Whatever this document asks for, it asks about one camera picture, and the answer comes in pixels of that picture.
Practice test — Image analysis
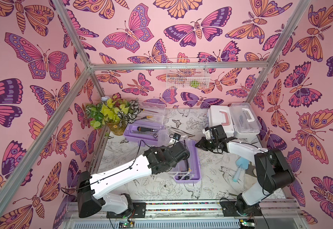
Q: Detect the blue white toolbox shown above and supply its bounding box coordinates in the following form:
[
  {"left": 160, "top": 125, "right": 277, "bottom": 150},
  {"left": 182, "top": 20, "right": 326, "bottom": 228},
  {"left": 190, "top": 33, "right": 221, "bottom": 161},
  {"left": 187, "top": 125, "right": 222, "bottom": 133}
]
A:
[{"left": 208, "top": 105, "right": 235, "bottom": 137}]

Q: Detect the purple toolbox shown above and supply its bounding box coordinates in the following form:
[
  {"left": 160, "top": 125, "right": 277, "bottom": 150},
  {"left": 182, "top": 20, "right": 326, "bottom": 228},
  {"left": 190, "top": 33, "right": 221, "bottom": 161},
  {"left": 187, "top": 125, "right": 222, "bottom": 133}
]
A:
[
  {"left": 168, "top": 140, "right": 202, "bottom": 184},
  {"left": 123, "top": 101, "right": 167, "bottom": 146}
]

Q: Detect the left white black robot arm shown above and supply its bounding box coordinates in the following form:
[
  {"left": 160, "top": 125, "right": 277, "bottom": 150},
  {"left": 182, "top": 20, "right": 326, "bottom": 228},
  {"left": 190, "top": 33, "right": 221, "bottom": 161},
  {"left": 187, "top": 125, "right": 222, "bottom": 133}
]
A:
[{"left": 76, "top": 142, "right": 190, "bottom": 218}]

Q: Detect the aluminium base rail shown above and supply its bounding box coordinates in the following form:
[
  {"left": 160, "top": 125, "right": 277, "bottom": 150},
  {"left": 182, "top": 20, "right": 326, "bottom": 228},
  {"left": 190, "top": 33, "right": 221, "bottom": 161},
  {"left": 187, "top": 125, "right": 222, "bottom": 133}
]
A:
[{"left": 61, "top": 198, "right": 309, "bottom": 229}]

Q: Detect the silver adjustable wrench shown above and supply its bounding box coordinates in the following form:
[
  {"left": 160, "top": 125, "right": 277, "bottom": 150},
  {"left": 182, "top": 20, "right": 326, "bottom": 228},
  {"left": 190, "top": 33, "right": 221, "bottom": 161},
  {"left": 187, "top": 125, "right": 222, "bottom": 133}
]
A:
[{"left": 130, "top": 130, "right": 158, "bottom": 138}]

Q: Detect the black orange ringed screwdriver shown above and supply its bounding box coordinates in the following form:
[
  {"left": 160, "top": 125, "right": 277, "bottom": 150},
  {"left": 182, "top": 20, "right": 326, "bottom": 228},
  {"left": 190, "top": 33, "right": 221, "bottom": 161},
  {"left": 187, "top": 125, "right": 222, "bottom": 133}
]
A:
[{"left": 137, "top": 127, "right": 158, "bottom": 132}]

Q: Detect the potted green plant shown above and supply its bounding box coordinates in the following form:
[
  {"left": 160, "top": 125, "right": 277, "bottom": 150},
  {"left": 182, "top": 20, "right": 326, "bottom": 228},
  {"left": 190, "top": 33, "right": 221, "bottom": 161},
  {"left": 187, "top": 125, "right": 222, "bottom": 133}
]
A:
[{"left": 85, "top": 96, "right": 141, "bottom": 135}]

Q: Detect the white clear-lid toolbox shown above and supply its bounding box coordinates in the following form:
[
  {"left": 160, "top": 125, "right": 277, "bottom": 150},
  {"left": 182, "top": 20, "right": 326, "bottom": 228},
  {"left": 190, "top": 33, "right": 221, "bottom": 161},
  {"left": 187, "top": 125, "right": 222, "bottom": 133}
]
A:
[{"left": 229, "top": 103, "right": 261, "bottom": 138}]

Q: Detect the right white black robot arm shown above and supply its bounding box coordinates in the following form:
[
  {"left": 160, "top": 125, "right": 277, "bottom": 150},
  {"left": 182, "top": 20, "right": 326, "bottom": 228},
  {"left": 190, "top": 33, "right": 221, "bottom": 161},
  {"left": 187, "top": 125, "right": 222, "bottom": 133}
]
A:
[{"left": 195, "top": 125, "right": 295, "bottom": 216}]

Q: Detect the white wire basket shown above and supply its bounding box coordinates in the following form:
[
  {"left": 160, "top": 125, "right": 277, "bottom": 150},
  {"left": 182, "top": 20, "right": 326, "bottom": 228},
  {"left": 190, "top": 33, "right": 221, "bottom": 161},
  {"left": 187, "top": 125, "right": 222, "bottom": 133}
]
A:
[{"left": 165, "top": 62, "right": 210, "bottom": 90}]

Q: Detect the yellow handled brush tool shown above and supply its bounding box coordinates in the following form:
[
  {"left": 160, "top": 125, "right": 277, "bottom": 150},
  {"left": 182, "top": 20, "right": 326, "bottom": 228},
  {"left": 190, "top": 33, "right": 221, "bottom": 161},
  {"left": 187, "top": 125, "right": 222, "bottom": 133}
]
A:
[{"left": 135, "top": 115, "right": 154, "bottom": 121}]

